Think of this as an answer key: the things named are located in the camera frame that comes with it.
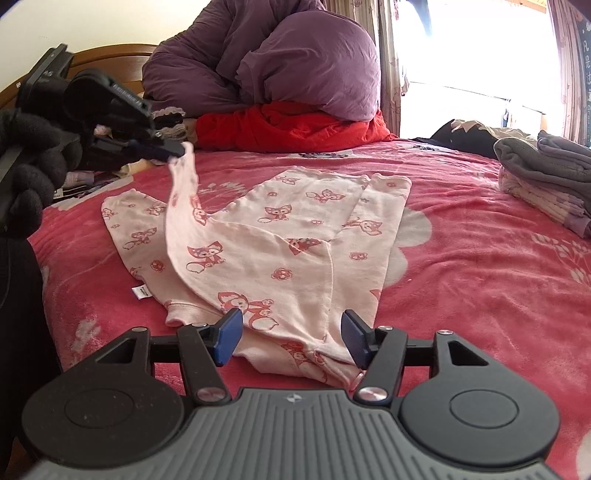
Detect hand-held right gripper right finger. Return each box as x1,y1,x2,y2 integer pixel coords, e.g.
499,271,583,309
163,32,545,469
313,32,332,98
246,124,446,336
342,310,490,407

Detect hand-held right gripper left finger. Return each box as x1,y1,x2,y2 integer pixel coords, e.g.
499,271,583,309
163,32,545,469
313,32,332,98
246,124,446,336
95,308,243,407

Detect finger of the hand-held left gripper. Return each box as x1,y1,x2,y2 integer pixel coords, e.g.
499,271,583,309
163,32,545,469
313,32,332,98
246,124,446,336
90,138,185,163

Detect pink printed pajama garment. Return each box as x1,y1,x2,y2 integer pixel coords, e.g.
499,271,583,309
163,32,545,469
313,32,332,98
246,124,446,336
102,152,413,389

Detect person's left forearm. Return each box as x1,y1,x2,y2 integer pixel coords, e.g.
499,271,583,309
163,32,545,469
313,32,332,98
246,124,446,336
0,235,62,384

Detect pile of ruffled clothes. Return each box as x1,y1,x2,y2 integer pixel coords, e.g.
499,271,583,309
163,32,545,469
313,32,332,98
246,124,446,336
55,106,200,201

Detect dark clothes pile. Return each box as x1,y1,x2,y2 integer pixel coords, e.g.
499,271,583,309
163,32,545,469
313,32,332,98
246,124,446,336
411,119,546,160

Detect light purple printed folded clothes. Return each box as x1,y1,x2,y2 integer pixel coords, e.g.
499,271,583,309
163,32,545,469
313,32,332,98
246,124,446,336
499,166,591,239

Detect grey folded clothes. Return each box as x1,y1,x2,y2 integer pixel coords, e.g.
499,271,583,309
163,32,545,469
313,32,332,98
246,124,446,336
493,129,591,205

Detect person's left hand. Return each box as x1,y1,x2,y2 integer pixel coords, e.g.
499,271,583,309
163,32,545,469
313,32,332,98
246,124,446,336
0,111,84,238

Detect wooden headboard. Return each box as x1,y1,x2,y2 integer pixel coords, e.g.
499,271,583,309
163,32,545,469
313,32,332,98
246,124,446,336
0,44,158,108

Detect pink floral blanket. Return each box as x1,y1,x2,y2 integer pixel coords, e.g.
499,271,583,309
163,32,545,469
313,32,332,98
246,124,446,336
28,137,591,480

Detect red quilt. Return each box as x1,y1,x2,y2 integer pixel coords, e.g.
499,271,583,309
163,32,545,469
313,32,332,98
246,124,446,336
194,100,399,154

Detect purple duvet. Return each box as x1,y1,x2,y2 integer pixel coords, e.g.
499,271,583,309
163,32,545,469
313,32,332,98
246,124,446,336
141,0,384,124

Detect blue hanging banner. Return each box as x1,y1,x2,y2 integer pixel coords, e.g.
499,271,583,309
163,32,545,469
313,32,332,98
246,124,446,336
575,0,591,121

